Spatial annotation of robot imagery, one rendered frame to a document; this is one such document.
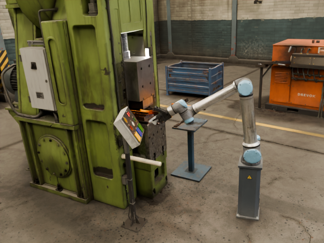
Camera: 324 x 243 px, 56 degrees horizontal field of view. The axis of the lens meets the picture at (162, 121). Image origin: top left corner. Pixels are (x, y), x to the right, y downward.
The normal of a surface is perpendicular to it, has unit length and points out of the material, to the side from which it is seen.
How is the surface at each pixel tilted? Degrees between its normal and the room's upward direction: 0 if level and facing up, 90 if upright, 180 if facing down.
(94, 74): 89
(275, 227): 0
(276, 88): 90
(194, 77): 89
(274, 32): 90
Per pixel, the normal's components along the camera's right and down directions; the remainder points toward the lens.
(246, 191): -0.32, 0.36
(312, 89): -0.62, 0.31
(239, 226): -0.06, -0.93
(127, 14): 0.88, 0.12
